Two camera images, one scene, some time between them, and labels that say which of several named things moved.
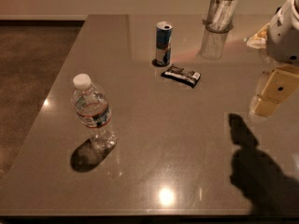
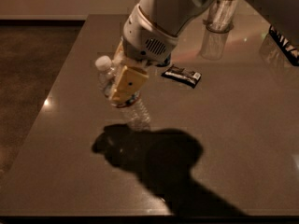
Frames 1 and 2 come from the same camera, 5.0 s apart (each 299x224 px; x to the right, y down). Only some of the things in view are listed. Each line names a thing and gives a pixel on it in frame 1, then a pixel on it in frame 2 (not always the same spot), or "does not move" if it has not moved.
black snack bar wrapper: (182, 75) does not move
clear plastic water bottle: (93, 110) → (135, 112)
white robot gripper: (284, 36) → (144, 42)
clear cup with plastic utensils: (222, 7) does not move
